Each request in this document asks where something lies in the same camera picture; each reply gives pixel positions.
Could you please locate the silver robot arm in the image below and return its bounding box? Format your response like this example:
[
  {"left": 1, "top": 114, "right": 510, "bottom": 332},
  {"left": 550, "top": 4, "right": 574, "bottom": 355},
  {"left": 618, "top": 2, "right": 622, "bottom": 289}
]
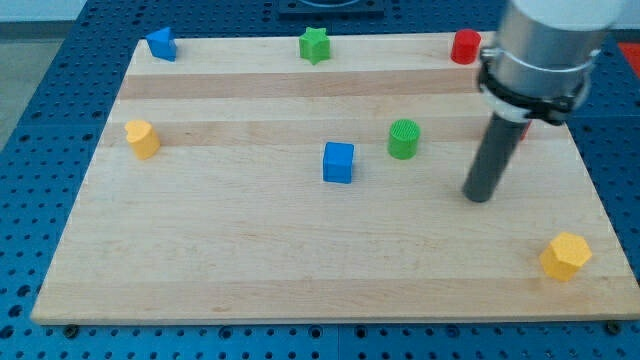
[{"left": 478, "top": 0, "right": 626, "bottom": 126}]

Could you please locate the blue cube block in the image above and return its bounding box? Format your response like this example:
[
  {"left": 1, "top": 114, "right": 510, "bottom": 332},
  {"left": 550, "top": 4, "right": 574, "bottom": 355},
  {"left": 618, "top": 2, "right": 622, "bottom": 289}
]
[{"left": 322, "top": 142, "right": 355, "bottom": 184}]

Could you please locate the wooden board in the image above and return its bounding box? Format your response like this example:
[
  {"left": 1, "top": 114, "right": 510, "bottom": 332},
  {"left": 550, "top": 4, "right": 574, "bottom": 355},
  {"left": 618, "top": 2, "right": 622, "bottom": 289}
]
[{"left": 31, "top": 33, "right": 639, "bottom": 325}]

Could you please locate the green cylinder block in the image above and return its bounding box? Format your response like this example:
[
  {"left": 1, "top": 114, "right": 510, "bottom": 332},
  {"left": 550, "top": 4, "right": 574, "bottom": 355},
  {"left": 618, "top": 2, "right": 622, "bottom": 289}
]
[{"left": 387, "top": 119, "right": 421, "bottom": 160}]

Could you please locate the green star block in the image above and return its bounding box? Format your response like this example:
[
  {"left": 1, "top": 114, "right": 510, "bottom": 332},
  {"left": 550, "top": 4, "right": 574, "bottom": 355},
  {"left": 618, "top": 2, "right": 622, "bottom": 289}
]
[{"left": 298, "top": 27, "right": 331, "bottom": 65}]

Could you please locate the yellow heart block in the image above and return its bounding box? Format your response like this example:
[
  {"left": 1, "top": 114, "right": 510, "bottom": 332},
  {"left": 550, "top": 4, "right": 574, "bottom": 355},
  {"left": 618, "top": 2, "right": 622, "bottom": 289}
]
[{"left": 124, "top": 120, "right": 161, "bottom": 160}]

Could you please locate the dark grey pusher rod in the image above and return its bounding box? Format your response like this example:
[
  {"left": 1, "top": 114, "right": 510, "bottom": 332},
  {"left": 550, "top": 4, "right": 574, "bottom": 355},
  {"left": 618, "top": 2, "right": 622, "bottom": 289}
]
[{"left": 462, "top": 113, "right": 529, "bottom": 203}]

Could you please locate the red cylinder block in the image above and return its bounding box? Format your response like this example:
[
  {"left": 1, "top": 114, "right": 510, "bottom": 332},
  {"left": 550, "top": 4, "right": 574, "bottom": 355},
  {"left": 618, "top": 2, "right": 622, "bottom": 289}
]
[{"left": 450, "top": 29, "right": 482, "bottom": 65}]

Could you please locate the blue triangle block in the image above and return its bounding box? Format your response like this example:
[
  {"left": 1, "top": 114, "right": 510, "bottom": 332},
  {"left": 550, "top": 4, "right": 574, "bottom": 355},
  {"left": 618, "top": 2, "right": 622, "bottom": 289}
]
[{"left": 145, "top": 27, "right": 177, "bottom": 62}]

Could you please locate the red block behind rod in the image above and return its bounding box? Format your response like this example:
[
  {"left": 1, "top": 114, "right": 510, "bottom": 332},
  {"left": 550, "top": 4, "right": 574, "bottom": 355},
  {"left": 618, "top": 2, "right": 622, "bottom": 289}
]
[{"left": 520, "top": 121, "right": 532, "bottom": 141}]

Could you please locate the yellow hexagon block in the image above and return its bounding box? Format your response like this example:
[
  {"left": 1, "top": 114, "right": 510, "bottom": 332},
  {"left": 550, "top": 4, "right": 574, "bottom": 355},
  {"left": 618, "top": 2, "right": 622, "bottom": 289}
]
[{"left": 539, "top": 232, "right": 593, "bottom": 282}]

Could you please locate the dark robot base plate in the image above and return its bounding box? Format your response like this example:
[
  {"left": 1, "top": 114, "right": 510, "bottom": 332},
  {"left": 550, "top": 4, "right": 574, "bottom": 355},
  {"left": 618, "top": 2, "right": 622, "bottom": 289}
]
[{"left": 274, "top": 0, "right": 386, "bottom": 18}]

